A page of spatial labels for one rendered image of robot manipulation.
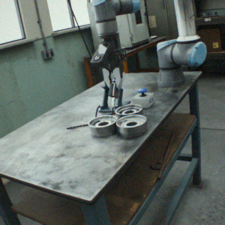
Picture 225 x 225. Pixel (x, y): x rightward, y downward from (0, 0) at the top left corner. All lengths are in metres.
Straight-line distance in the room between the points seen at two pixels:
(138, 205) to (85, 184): 0.33
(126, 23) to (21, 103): 1.50
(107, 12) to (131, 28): 2.23
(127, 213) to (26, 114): 1.96
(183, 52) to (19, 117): 1.84
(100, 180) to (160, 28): 4.28
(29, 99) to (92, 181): 2.12
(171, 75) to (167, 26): 3.44
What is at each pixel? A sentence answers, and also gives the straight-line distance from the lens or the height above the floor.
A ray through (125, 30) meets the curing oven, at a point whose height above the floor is 1.01.
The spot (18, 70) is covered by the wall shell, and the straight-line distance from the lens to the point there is 2.66.
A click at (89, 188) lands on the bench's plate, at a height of 0.80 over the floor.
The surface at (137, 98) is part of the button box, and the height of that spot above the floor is 0.84.
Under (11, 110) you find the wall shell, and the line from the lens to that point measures 2.60.
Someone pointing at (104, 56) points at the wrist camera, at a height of 1.06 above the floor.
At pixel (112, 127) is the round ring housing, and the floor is 0.83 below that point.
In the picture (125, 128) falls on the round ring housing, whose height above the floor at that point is 0.84.
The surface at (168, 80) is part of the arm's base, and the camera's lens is 1.36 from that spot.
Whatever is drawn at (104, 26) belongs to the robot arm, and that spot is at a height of 1.16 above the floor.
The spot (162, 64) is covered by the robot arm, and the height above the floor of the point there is 0.92.
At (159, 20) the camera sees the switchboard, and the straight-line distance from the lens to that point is 4.81.
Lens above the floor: 1.18
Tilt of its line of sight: 20 degrees down
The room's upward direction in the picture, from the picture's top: 10 degrees counter-clockwise
